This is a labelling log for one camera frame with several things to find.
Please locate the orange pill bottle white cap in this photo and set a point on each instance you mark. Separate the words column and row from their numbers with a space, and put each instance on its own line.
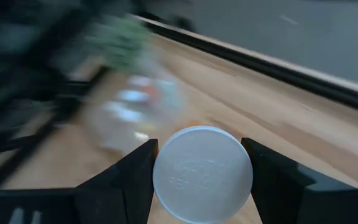
column 202, row 174

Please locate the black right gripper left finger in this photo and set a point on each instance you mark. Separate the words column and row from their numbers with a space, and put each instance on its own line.
column 104, row 193

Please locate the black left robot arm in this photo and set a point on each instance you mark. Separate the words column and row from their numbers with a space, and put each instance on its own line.
column 17, row 77

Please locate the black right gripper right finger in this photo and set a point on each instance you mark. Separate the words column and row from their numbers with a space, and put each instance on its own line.
column 291, row 193

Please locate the black table edge rail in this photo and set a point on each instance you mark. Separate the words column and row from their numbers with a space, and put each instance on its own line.
column 291, row 73

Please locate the clear plastic bin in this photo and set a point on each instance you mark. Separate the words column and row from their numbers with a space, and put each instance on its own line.
column 166, row 124

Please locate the green succulent in white pot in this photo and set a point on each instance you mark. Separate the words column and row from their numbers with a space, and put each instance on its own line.
column 120, row 43

